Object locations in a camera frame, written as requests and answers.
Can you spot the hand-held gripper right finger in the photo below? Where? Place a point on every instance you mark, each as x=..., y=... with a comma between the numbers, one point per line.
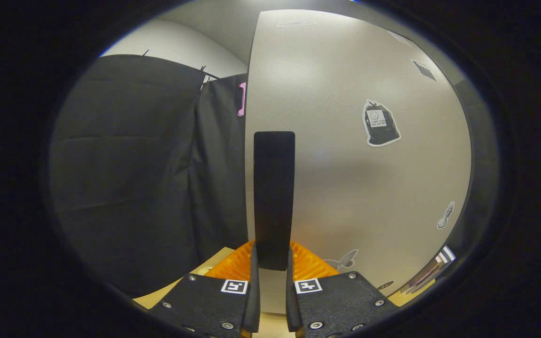
x=291, y=305

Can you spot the beige cabinet door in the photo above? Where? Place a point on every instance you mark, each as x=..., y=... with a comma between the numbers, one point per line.
x=336, y=164

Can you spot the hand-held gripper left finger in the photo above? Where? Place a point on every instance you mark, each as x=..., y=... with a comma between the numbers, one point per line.
x=254, y=300

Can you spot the blue book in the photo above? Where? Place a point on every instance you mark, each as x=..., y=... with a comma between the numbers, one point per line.
x=446, y=255

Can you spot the black backdrop cloth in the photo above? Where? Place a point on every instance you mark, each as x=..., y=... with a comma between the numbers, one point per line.
x=125, y=188

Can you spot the dark grey cabinet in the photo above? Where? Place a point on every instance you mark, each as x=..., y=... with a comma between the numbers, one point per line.
x=476, y=155

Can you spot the white book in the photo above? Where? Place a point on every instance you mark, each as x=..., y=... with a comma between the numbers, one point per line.
x=432, y=267

